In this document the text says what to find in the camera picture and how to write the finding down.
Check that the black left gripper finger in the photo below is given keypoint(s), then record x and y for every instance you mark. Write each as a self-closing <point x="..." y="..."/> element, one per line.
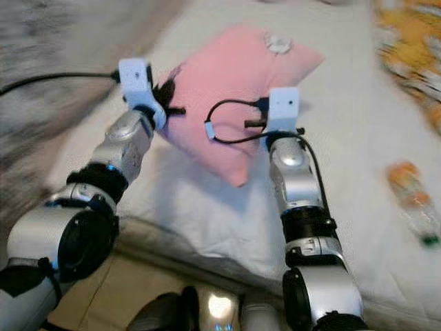
<point x="166" y="86"/>

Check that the pink pillow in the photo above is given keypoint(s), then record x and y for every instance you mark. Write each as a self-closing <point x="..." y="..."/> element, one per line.
<point x="241" y="89"/>

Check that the yellow egg print blanket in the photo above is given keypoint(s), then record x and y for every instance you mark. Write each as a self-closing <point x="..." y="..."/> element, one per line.
<point x="406" y="41"/>

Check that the orange plastic bottle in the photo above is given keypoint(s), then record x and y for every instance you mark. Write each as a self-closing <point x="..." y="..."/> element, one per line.
<point x="413" y="200"/>

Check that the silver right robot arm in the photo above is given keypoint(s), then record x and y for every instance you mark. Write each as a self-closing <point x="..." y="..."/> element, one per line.
<point x="310" y="207"/>

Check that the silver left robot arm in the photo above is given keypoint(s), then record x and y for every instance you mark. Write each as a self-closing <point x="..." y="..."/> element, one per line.
<point x="55" y="241"/>

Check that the small white round object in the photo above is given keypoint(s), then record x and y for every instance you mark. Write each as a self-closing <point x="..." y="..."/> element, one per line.
<point x="279" y="46"/>

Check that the white quilted mattress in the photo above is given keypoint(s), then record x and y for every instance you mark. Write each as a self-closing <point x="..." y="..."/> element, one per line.
<point x="200" y="207"/>

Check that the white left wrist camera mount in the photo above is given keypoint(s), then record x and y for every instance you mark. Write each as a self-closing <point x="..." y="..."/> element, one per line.
<point x="134" y="79"/>

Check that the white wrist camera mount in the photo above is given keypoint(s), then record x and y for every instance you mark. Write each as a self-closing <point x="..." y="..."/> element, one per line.
<point x="284" y="107"/>
<point x="134" y="79"/>

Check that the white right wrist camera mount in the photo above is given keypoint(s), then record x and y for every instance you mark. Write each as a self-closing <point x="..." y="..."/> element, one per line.
<point x="284" y="107"/>

